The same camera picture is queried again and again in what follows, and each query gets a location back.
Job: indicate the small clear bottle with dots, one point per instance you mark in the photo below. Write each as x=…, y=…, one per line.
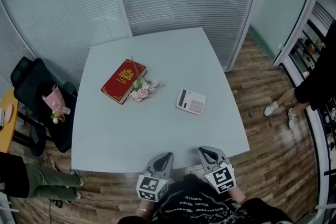
x=66, y=110

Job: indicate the person's left forearm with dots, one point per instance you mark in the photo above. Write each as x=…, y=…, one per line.
x=144, y=204

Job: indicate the white flat box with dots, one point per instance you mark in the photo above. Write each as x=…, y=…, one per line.
x=1, y=118

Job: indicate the pink bag on chair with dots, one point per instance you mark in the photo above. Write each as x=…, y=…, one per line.
x=53, y=99

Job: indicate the small white green toy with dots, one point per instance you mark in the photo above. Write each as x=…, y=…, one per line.
x=55, y=118

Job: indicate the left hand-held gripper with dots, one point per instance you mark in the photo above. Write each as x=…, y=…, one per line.
x=151, y=187

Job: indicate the pink artificial flower bunch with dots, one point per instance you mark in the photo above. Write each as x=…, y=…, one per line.
x=143, y=90

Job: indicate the person's right forearm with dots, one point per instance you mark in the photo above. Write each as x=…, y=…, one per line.
x=236, y=195

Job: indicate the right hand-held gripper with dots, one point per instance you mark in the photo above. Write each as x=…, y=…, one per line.
x=221, y=178

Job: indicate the pink oval plate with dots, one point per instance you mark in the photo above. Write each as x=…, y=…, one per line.
x=8, y=112

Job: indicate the white calculator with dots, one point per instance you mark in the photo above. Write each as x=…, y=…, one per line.
x=191, y=102

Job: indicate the person's left white shoe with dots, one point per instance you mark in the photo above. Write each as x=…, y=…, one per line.
x=171, y=181

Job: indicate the white square table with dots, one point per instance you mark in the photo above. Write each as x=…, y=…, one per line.
x=157, y=133

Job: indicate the round wooden side table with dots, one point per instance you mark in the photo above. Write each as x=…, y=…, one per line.
x=9, y=136

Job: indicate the person's black printed shirt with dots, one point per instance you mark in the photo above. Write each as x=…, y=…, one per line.
x=194, y=204

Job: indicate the person's right white shoe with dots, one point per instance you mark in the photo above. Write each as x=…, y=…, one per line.
x=189, y=171

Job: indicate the person's white shoe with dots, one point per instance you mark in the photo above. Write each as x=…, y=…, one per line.
x=291, y=118
x=270, y=109
x=189, y=171
x=171, y=181

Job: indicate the red hardcover book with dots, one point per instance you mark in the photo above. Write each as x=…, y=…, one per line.
x=122, y=81

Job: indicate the black metal shelf rack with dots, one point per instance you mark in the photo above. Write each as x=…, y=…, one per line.
x=321, y=17

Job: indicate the black office chair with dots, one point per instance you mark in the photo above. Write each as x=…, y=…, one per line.
x=31, y=78

